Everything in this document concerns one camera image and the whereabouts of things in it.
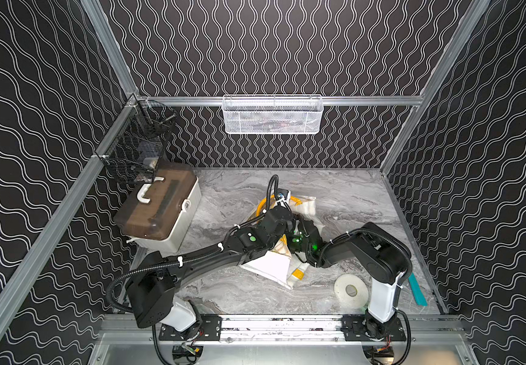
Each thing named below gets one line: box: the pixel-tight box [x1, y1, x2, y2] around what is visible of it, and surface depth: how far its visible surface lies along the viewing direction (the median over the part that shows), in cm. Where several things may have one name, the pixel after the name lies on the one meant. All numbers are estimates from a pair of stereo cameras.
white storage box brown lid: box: [113, 161, 203, 253], surface depth 88 cm
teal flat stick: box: [408, 272, 428, 307], surface depth 84 cm
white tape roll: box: [333, 273, 370, 310], surface depth 83 cm
